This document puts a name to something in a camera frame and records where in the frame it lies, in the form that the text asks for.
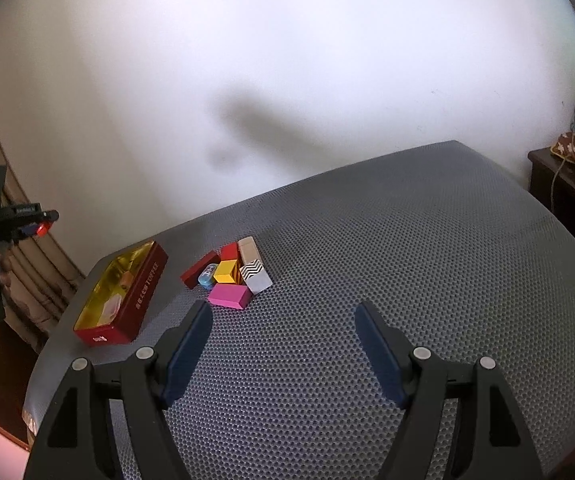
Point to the gold ribbed lighter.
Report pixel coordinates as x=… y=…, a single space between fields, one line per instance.
x=248 y=250

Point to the yellow cube block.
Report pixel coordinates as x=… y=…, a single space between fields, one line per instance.
x=227 y=272

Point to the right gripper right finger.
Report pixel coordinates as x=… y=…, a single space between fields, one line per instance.
x=491 y=439

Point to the red cube block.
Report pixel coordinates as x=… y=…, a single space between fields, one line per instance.
x=230 y=252

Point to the grey honeycomb table mat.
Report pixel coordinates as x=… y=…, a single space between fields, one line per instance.
x=440 y=239

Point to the small blue white eraser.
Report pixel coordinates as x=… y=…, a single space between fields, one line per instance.
x=206 y=278

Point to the long red block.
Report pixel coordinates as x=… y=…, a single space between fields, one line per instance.
x=190 y=276

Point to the zebra striped white block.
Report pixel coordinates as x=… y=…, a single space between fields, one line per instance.
x=255 y=276

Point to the red gold tin box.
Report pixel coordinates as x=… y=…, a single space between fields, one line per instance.
x=133 y=274

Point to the clear plastic box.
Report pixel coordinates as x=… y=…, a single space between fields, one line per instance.
x=110 y=310

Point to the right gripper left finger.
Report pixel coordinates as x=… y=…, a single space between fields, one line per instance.
x=76 y=439

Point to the pink rectangular block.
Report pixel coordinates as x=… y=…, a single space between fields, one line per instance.
x=232 y=296

